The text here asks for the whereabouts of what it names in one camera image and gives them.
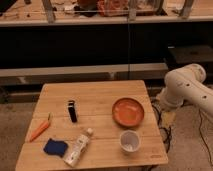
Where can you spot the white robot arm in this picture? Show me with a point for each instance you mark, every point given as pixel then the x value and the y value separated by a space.
pixel 186 83

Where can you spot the black upright eraser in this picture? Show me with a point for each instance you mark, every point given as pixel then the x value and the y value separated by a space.
pixel 72 111

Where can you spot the orange round plate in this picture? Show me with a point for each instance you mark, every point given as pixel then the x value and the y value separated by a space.
pixel 127 112

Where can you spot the clear plastic cup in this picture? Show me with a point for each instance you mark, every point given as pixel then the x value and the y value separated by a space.
pixel 129 141

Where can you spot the orange toy carrot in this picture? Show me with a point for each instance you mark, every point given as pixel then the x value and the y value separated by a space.
pixel 40 129

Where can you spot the orange clutter on shelf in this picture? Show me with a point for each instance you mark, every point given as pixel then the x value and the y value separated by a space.
pixel 104 7

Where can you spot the white plastic bottle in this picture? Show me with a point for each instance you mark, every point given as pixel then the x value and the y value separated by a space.
pixel 78 147

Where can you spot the blue sponge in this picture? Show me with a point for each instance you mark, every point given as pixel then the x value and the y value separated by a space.
pixel 55 147

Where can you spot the black box on shelf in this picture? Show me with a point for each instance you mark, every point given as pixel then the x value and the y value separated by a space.
pixel 184 55

